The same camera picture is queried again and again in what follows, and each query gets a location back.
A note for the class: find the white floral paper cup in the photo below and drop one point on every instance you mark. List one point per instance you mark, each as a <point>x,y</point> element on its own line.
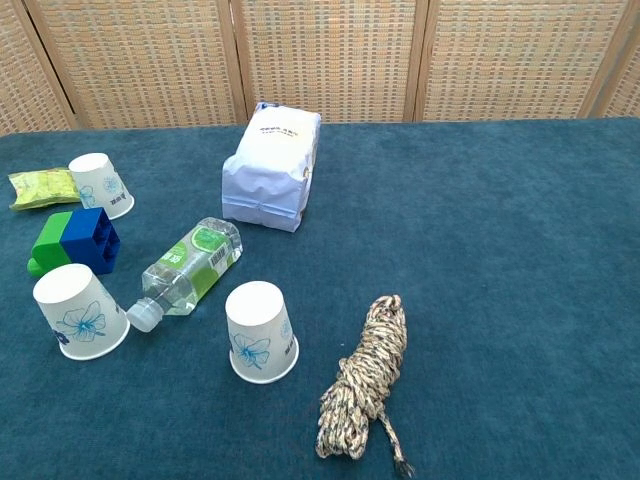
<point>257,330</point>
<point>75,310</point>
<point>97,180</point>

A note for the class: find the blue carpet table surface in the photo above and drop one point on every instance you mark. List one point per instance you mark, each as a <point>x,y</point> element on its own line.
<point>500,250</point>

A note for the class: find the white paper bag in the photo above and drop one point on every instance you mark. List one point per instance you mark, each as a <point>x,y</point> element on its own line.
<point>270,170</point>

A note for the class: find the clear green-label water bottle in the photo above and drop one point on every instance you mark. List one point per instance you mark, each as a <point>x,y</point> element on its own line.
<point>185,270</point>

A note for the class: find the woven folding screen panel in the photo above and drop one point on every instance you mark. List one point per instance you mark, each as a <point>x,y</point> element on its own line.
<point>515,60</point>
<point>140,60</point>
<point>625,95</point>
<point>330,60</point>
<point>20,75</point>

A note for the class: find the blue plastic building block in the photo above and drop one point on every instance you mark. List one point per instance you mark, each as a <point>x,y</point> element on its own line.
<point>85,235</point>

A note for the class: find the green plastic building block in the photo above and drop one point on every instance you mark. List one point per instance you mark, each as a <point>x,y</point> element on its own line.
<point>50,240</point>

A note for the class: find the yellow-green snack packet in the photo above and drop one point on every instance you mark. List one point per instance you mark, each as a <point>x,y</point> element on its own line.
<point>40,187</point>

